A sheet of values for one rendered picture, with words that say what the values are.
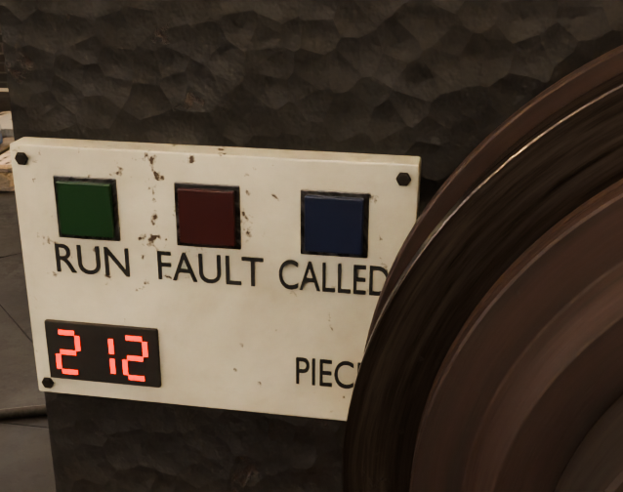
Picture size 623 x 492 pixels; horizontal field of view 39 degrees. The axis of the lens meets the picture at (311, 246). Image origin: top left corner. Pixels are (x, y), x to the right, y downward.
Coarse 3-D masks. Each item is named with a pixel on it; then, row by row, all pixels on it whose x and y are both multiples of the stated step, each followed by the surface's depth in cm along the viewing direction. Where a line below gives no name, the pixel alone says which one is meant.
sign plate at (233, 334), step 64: (128, 192) 56; (256, 192) 55; (320, 192) 54; (384, 192) 53; (64, 256) 58; (128, 256) 58; (192, 256) 57; (256, 256) 56; (320, 256) 55; (384, 256) 55; (64, 320) 60; (128, 320) 59; (192, 320) 58; (256, 320) 58; (320, 320) 57; (64, 384) 62; (128, 384) 61; (192, 384) 60; (256, 384) 59; (320, 384) 58
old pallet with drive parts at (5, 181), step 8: (8, 112) 565; (0, 144) 489; (8, 144) 489; (0, 152) 480; (8, 152) 473; (0, 160) 459; (8, 160) 459; (0, 168) 453; (8, 168) 453; (0, 176) 455; (8, 176) 455; (0, 184) 457; (8, 184) 456
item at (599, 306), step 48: (576, 240) 37; (528, 288) 38; (576, 288) 37; (480, 336) 39; (528, 336) 38; (576, 336) 37; (480, 384) 40; (528, 384) 38; (576, 384) 37; (432, 432) 41; (480, 432) 40; (528, 432) 38; (576, 432) 38; (432, 480) 42; (480, 480) 40; (528, 480) 39
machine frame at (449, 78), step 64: (0, 0) 55; (64, 0) 54; (128, 0) 54; (192, 0) 53; (256, 0) 52; (320, 0) 52; (384, 0) 51; (448, 0) 50; (512, 0) 50; (576, 0) 49; (64, 64) 56; (128, 64) 55; (192, 64) 54; (256, 64) 54; (320, 64) 53; (384, 64) 52; (448, 64) 52; (512, 64) 51; (576, 64) 50; (64, 128) 57; (128, 128) 57; (192, 128) 56; (256, 128) 55; (320, 128) 54; (384, 128) 54; (448, 128) 53; (64, 448) 67; (128, 448) 66; (192, 448) 65; (256, 448) 64; (320, 448) 63
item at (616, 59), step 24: (576, 72) 42; (600, 72) 42; (552, 96) 43; (576, 96) 43; (528, 120) 43; (480, 144) 45; (504, 144) 44; (456, 168) 46; (480, 168) 45; (456, 192) 45; (432, 216) 46; (408, 240) 47; (384, 288) 48
